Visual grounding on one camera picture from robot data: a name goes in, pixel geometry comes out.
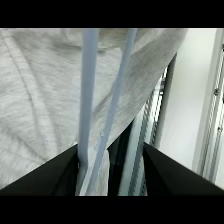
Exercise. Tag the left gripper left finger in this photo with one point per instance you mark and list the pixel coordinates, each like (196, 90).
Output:
(43, 180)

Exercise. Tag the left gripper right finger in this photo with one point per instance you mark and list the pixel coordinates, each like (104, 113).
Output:
(176, 180)

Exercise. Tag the silver frame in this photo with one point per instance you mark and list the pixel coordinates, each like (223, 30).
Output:
(207, 116)

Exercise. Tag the light grey garment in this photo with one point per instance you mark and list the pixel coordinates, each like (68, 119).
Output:
(43, 90)

